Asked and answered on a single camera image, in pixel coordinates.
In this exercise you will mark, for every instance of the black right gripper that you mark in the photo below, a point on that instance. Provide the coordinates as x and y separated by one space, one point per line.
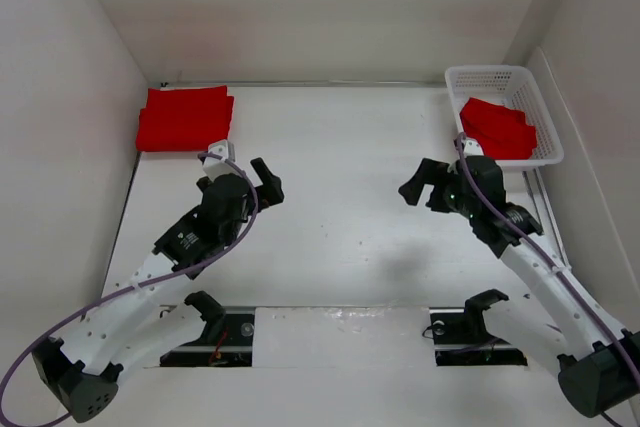
439 187

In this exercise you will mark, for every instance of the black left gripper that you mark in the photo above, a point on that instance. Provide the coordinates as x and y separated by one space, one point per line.
252 194

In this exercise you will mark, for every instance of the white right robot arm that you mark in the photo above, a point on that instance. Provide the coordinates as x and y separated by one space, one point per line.
593 356

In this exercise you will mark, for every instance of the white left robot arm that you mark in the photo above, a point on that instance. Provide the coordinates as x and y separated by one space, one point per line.
85 360

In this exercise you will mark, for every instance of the folded red t shirt stack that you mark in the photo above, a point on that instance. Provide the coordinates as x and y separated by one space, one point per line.
184 120

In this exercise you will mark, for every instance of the white perforated plastic basket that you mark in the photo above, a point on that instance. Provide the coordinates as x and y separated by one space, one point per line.
515 88

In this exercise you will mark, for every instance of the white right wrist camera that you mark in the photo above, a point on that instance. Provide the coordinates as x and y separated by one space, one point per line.
467 146

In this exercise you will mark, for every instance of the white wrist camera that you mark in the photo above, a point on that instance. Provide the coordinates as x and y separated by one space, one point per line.
467 146
214 160

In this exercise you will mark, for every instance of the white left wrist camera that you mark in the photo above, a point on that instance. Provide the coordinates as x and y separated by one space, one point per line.
214 160

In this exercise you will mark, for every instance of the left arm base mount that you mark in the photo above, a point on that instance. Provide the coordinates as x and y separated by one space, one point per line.
227 344

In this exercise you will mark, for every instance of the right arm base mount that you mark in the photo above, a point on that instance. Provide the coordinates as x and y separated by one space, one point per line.
457 344

